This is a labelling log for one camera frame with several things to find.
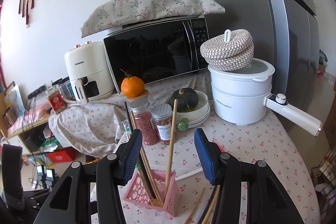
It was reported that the square jar with red label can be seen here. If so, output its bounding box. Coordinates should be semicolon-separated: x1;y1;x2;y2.
46;86;67;114

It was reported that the black chopstick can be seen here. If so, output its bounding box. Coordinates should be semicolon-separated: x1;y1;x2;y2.
124;102;159;206

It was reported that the red box on shelf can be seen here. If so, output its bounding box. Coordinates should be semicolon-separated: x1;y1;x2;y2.
47;147;77;163

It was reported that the grey refrigerator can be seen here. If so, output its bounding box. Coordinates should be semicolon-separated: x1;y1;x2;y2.
206;0;319;112

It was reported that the orange tangerine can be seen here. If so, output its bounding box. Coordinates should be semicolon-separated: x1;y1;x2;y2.
121;69;145;98

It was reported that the woven rope basket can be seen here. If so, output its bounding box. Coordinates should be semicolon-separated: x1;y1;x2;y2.
200;29;254;72

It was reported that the jar of red goji berries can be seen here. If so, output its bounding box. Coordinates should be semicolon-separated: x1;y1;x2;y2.
129;98;160;145

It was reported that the pink perforated utensil basket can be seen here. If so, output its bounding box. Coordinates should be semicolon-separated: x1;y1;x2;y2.
123;170;180;218

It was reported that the white electric cooking pot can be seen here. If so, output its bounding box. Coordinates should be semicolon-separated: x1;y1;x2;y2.
208;59;322;136

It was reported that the green-tipped wooden chopstick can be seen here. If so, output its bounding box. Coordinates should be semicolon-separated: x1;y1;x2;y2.
121;120;158;208

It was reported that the black microwave oven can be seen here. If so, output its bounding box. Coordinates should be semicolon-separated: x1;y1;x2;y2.
104;16;209;93

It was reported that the cream bowl with green handle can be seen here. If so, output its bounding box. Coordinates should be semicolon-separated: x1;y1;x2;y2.
176;90;210;131

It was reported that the wire storage rack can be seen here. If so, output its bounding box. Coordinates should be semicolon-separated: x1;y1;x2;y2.
311;145;335;204

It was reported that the cherry print tablecloth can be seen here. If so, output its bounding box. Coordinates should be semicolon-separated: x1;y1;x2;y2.
48;71;322;224

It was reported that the white plastic spoon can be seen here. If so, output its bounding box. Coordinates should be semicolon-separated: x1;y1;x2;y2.
175;168;203;181

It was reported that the dark green squash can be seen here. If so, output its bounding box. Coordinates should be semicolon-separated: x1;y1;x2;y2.
166;88;199;113

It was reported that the jar of brown dried fruit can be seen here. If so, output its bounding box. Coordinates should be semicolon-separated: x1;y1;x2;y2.
151;103;173;145

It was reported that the floral cloth cover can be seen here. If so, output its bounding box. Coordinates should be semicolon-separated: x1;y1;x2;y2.
81;0;225;38

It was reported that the cream air fryer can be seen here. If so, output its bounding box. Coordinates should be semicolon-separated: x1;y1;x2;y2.
64;41;114;105

